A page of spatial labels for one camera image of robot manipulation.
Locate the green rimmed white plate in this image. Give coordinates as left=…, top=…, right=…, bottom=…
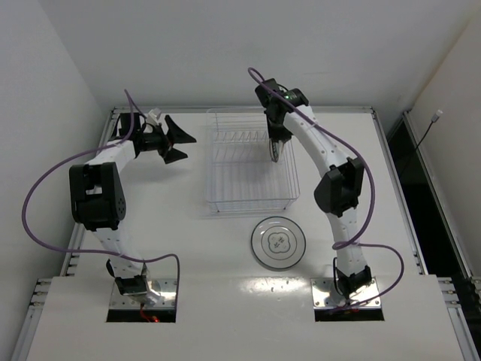
left=269, top=138, right=279, bottom=162

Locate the grey rimmed white plate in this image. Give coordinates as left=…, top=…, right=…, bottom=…
left=250, top=216, right=307, bottom=271

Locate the orange sunburst plate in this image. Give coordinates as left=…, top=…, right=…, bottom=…
left=276, top=141, right=284, bottom=161

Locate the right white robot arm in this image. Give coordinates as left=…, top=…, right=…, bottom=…
left=255, top=85, right=372, bottom=299

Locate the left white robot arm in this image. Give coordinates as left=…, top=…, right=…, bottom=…
left=69, top=109, right=196, bottom=306

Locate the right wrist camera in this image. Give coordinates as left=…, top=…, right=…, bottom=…
left=255, top=78, right=283, bottom=108

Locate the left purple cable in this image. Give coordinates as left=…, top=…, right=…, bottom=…
left=21, top=89, right=181, bottom=308

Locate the purple cable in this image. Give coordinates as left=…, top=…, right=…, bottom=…
left=21, top=89, right=181, bottom=308
left=247, top=67, right=405, bottom=314

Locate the clear wire dish rack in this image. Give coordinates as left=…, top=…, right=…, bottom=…
left=205, top=108, right=300, bottom=216

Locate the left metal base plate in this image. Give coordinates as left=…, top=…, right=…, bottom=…
left=109, top=278, right=177, bottom=311

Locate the metal base plate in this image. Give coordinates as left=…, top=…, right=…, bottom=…
left=109, top=278, right=177, bottom=311
left=310, top=278, right=382, bottom=311

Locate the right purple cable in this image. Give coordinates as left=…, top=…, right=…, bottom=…
left=247, top=67, right=405, bottom=314

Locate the black wall cable with plug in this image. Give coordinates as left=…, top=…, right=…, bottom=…
left=414, top=109, right=443, bottom=150

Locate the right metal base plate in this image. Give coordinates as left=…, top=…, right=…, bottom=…
left=310, top=278, right=382, bottom=311

